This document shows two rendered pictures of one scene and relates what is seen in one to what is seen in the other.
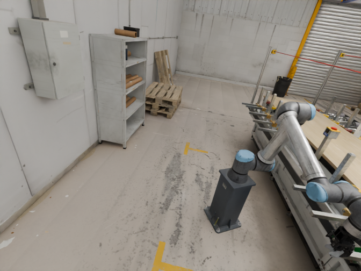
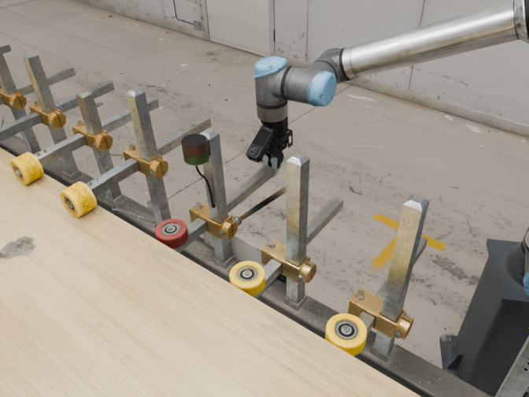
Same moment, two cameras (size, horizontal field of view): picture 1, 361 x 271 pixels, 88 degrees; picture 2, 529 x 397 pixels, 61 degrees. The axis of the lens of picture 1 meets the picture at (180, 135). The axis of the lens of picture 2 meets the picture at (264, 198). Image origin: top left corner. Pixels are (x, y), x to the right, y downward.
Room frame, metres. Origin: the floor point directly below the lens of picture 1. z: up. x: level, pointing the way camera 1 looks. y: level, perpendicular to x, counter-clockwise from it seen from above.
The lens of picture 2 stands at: (1.30, -1.84, 1.66)
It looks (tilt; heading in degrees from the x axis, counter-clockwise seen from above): 38 degrees down; 127
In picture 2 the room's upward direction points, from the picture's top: 2 degrees counter-clockwise
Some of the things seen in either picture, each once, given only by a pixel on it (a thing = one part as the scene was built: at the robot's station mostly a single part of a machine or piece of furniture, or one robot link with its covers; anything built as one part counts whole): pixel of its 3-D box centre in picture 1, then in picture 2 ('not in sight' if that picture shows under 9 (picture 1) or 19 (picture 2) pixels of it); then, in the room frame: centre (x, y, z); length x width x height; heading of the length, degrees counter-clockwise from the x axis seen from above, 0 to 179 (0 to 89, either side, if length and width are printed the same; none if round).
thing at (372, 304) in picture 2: not in sight; (380, 314); (1.12, -1.19, 0.82); 0.14 x 0.06 x 0.05; 179
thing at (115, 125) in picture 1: (123, 91); not in sight; (2.85, 1.00, 0.78); 0.90 x 0.45 x 1.55; 175
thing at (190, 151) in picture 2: not in sight; (194, 144); (0.64, -1.22, 1.12); 0.06 x 0.06 x 0.02
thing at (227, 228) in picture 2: not in sight; (212, 221); (0.62, -1.18, 0.85); 0.14 x 0.06 x 0.05; 179
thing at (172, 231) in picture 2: not in sight; (173, 243); (0.60, -1.31, 0.85); 0.08 x 0.08 x 0.11
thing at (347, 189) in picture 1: (346, 194); (310, 85); (0.72, -0.85, 1.14); 0.12 x 0.12 x 0.09; 8
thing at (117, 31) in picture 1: (125, 33); not in sight; (2.96, 1.00, 1.59); 0.30 x 0.08 x 0.08; 85
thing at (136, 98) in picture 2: not in sight; (152, 167); (0.39, -1.17, 0.93); 0.04 x 0.04 x 0.48; 89
